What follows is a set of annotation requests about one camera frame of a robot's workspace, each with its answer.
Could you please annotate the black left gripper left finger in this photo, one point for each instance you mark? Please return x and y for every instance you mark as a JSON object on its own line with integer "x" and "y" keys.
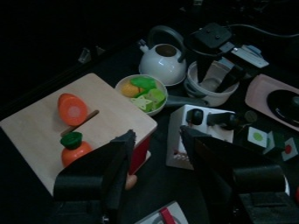
{"x": 98, "y": 175}

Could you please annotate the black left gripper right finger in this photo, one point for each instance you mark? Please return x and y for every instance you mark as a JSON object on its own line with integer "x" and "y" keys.
{"x": 241, "y": 180}

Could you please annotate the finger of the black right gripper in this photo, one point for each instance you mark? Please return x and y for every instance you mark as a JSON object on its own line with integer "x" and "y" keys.
{"x": 231, "y": 80}
{"x": 203, "y": 70}

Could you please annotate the peach toy egg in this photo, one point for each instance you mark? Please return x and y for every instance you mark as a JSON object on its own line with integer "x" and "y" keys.
{"x": 131, "y": 181}

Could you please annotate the pink toy stove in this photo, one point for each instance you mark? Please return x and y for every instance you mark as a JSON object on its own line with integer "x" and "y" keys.
{"x": 259, "y": 93}

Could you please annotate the orange carrot with green top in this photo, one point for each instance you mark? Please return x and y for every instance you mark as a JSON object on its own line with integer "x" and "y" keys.
{"x": 77, "y": 150}

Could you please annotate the white round plate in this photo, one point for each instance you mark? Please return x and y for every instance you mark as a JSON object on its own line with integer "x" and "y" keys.
{"x": 288, "y": 185}

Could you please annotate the small dark round knob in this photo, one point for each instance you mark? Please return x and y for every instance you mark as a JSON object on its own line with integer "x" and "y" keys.
{"x": 251, "y": 116}

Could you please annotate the light green toy food piece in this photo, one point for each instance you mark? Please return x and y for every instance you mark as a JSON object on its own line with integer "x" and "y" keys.
{"x": 157, "y": 96}

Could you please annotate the colour dot block strip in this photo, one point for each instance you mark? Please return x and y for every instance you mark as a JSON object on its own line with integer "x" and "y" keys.
{"x": 258, "y": 136}

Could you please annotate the dark green toy food piece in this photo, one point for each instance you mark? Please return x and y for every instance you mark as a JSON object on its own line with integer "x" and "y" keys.
{"x": 145, "y": 82}

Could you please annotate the black toy pan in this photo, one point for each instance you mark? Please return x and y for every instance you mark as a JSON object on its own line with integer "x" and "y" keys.
{"x": 285, "y": 108}

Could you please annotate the pale green star toy piece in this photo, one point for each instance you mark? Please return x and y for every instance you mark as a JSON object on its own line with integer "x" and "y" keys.
{"x": 142, "y": 103}

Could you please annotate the yellow toy food piece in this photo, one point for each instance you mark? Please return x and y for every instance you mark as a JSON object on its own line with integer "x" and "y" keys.
{"x": 129, "y": 90}

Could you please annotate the orange cutting board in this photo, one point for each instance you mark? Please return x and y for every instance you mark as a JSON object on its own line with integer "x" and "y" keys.
{"x": 43, "y": 128}

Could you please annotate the white card with red stripe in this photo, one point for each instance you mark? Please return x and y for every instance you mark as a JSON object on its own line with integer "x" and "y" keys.
{"x": 171, "y": 214}

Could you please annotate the white bowl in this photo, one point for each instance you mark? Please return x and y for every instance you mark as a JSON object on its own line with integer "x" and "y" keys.
{"x": 123, "y": 87}

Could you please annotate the white toy box black knobs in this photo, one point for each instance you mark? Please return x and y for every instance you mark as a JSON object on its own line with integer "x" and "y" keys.
{"x": 177, "y": 140}

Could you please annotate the orange carrot slice toy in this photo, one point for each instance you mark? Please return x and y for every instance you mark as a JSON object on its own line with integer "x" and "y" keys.
{"x": 73, "y": 109}

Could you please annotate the metal frame corner bracket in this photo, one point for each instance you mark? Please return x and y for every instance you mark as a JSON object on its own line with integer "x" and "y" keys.
{"x": 85, "y": 55}

